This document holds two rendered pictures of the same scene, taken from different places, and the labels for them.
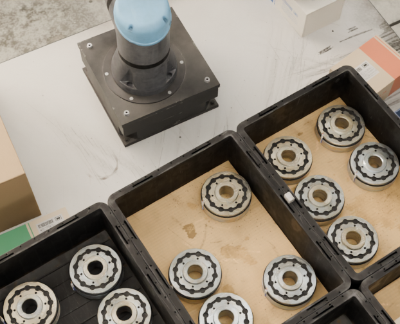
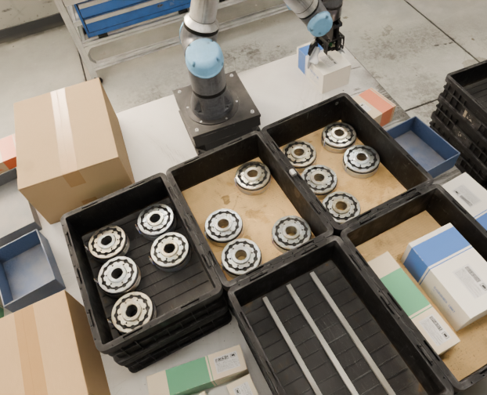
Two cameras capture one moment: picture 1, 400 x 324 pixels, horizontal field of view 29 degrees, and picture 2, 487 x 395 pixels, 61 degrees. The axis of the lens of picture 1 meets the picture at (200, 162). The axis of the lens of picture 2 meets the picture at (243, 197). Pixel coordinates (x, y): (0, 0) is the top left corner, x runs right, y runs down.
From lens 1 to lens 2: 0.50 m
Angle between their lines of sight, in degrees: 10
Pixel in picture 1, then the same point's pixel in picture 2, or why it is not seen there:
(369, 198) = (356, 183)
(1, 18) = not seen: hidden behind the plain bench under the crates
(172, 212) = (215, 187)
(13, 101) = (133, 129)
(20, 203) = (120, 182)
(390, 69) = (379, 107)
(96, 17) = not seen: hidden behind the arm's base
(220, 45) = (268, 98)
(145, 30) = (203, 65)
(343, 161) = (339, 158)
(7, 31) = not seen: hidden behind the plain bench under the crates
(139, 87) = (205, 113)
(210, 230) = (239, 200)
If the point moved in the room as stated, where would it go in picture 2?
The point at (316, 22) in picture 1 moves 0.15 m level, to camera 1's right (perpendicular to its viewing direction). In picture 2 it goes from (331, 83) to (372, 84)
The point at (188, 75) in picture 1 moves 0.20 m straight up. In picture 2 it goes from (239, 109) to (233, 61)
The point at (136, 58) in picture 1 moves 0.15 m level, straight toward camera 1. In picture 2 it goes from (201, 90) to (199, 123)
